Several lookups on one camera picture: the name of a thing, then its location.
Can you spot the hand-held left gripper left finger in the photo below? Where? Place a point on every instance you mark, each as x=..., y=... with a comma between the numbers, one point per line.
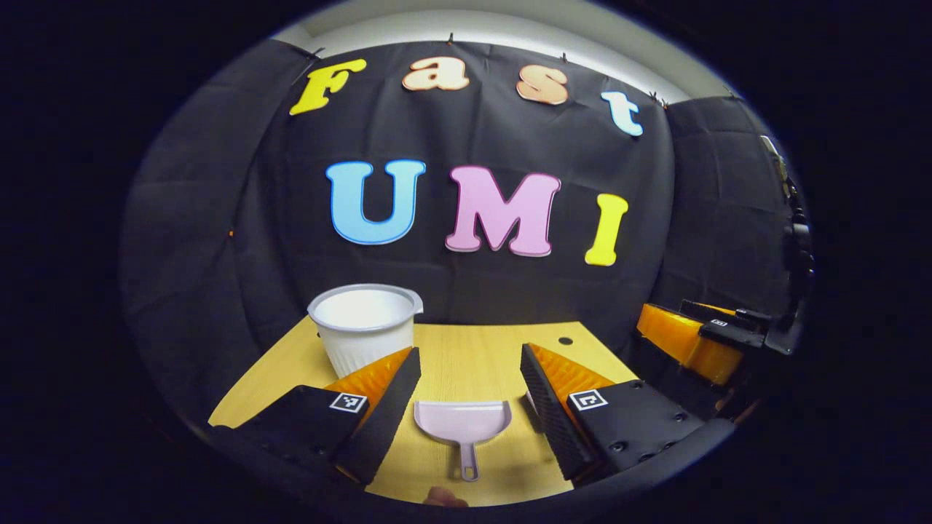
x=382, y=418

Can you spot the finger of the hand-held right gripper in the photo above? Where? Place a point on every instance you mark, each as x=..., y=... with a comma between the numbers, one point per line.
x=753, y=318
x=728, y=333

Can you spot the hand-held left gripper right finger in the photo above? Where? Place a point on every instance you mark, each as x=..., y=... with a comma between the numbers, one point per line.
x=553, y=418

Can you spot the white ribbed garbage bin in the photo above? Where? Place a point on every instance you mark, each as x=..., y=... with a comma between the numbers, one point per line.
x=349, y=349

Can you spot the pink plastic dustpan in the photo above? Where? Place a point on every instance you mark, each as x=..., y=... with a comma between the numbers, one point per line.
x=462, y=422

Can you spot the yellow wooden desktop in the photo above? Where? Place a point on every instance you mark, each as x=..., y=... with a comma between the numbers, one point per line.
x=473, y=356

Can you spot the black backdrop cloth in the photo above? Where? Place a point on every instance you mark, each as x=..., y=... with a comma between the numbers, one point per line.
x=473, y=124

